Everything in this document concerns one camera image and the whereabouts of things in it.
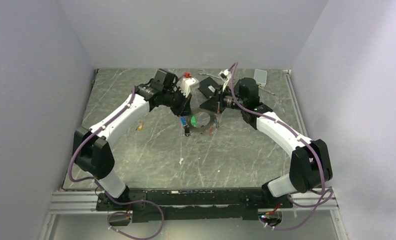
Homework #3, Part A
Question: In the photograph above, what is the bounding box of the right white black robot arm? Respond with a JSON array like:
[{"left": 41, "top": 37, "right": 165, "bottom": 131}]
[{"left": 198, "top": 77, "right": 333, "bottom": 208}]

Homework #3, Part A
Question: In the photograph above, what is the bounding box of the aluminium frame rail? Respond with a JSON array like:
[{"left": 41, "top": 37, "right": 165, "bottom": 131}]
[{"left": 48, "top": 191, "right": 98, "bottom": 215}]

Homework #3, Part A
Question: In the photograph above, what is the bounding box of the green key tag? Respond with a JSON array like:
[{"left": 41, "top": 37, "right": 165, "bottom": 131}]
[{"left": 190, "top": 115, "right": 197, "bottom": 127}]

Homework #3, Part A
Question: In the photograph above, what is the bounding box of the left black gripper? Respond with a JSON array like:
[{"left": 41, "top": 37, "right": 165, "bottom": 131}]
[{"left": 162, "top": 86, "right": 192, "bottom": 117}]

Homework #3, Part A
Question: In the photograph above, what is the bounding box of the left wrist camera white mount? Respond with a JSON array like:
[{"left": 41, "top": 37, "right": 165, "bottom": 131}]
[{"left": 177, "top": 72, "right": 200, "bottom": 98}]

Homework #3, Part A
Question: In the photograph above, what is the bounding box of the yellow black handled screwdriver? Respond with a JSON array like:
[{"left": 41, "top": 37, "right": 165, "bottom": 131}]
[{"left": 258, "top": 84, "right": 275, "bottom": 96}]

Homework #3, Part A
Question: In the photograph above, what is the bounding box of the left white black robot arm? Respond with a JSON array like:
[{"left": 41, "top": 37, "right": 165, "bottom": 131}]
[{"left": 68, "top": 69, "right": 199, "bottom": 210}]

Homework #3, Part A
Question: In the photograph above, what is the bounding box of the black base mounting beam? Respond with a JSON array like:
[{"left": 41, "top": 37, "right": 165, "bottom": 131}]
[{"left": 96, "top": 187, "right": 292, "bottom": 223}]

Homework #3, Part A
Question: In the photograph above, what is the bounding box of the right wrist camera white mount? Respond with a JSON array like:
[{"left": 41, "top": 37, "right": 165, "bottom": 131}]
[{"left": 218, "top": 69, "right": 232, "bottom": 91}]

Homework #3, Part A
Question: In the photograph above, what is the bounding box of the yellow key tag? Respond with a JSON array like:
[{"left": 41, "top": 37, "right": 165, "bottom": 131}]
[{"left": 136, "top": 122, "right": 144, "bottom": 131}]

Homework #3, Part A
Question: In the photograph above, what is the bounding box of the black box with white label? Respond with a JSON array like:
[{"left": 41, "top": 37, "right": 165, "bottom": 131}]
[{"left": 198, "top": 77, "right": 221, "bottom": 99}]

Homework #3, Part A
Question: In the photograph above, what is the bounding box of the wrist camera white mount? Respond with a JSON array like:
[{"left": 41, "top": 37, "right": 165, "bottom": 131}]
[
  {"left": 218, "top": 69, "right": 232, "bottom": 91},
  {"left": 177, "top": 72, "right": 200, "bottom": 98}
]

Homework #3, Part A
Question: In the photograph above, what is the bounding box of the clear plastic container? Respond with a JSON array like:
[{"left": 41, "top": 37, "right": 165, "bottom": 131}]
[{"left": 254, "top": 69, "right": 268, "bottom": 87}]

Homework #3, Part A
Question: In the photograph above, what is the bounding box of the black key tag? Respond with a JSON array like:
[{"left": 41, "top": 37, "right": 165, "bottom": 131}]
[{"left": 184, "top": 128, "right": 190, "bottom": 137}]

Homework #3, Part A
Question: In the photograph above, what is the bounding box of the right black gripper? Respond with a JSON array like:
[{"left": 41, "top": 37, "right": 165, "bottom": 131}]
[{"left": 199, "top": 84, "right": 246, "bottom": 115}]

